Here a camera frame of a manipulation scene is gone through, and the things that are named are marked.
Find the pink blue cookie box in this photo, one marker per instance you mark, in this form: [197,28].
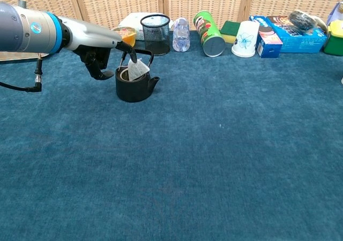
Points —
[269,44]

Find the blue carpet table cover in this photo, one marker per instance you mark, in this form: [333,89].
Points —
[187,150]

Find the white wet wipes pack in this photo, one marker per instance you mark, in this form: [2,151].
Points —
[131,20]

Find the clear plastic water bottle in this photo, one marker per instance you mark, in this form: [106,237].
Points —
[181,37]

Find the white paper cup blue flower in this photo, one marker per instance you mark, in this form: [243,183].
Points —
[245,41]

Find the large blue cookie box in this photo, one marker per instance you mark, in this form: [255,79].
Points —
[302,41]

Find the green yellow sponge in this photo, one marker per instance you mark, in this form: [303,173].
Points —
[229,30]

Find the black mesh pen holder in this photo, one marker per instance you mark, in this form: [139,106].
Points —
[156,37]

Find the green chips can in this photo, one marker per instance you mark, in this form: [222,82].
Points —
[209,34]

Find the brown chocolate cookie box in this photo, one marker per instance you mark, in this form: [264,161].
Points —
[280,20]

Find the orange jelly cup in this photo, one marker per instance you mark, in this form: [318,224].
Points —
[130,38]

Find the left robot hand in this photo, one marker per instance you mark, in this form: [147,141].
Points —
[91,36]

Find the yellow lidded green container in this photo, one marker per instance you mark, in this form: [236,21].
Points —
[335,38]

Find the black cast iron teapot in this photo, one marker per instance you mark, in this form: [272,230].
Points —
[135,91]

